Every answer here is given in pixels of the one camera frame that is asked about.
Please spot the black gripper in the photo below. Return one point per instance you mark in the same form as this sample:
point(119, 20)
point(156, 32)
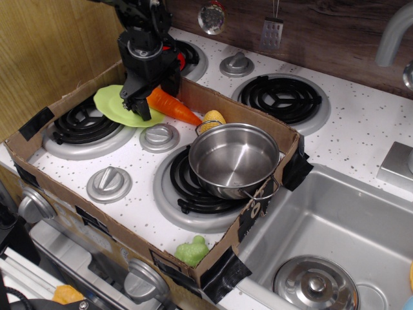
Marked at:
point(146, 70)

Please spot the silver oven knob left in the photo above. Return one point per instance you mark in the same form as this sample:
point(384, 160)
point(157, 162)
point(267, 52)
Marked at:
point(34, 208)

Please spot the light green plastic plate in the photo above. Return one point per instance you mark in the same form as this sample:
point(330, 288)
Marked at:
point(108, 101)

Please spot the silver oven knob right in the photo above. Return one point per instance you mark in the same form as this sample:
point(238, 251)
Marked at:
point(143, 283)

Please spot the silver pot lid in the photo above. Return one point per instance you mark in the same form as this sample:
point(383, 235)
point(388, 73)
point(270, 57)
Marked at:
point(313, 282)

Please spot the orange toy food piece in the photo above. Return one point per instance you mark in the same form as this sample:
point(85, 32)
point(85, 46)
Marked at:
point(66, 294)

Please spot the black front right burner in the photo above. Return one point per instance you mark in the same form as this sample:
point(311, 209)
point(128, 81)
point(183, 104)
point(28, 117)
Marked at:
point(192, 197)

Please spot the silver knob front left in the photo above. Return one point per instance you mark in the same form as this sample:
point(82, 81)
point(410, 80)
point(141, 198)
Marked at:
point(109, 185)

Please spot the black back left burner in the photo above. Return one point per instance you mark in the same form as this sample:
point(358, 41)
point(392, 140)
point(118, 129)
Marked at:
point(191, 57)

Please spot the silver oven knob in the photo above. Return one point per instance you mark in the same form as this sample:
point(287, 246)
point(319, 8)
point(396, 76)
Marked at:
point(34, 208)
point(143, 283)

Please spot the silver hanging slotted spatula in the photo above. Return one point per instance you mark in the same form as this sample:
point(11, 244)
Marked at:
point(272, 30)

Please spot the silver knob centre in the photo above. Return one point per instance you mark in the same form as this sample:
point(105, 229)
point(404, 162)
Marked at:
point(159, 138)

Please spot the red white toy cheese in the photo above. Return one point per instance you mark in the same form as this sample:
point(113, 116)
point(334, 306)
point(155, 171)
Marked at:
point(180, 56)

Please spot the stainless steel pot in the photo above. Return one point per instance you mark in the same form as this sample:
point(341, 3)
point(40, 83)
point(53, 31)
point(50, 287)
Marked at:
point(233, 160)

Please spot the grey toy faucet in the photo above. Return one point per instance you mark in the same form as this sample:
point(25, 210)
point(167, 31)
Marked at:
point(392, 57)

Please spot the yellow toy corn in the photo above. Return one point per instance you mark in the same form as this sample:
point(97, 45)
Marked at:
point(212, 119)

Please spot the black back right burner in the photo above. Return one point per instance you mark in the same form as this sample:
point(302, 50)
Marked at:
point(284, 98)

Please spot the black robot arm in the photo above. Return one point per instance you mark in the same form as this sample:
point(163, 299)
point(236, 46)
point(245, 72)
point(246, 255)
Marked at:
point(146, 21)

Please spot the black front left burner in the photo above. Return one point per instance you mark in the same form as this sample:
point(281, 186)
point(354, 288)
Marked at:
point(83, 124)

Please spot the orange toy carrot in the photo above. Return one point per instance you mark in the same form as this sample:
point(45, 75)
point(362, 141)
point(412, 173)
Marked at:
point(172, 107)

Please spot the brown cardboard fence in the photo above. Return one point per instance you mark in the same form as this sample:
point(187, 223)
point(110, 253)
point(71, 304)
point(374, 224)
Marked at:
point(134, 226)

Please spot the grey sink basin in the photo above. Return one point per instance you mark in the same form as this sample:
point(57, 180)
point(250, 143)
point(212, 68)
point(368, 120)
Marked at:
point(366, 231)

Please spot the green toy vegetable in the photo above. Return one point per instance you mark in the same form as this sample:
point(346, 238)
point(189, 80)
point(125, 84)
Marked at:
point(192, 253)

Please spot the silver hanging strainer ladle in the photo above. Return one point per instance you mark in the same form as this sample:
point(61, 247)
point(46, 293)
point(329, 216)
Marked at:
point(212, 17)

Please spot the silver knob back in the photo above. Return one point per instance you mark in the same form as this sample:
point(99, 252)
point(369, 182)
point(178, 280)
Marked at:
point(237, 66)

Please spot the black burner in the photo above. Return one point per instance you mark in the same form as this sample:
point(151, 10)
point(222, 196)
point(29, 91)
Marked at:
point(191, 57)
point(284, 98)
point(83, 124)
point(192, 197)

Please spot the grey faucet base block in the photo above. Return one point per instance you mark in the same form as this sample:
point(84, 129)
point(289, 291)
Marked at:
point(396, 168)

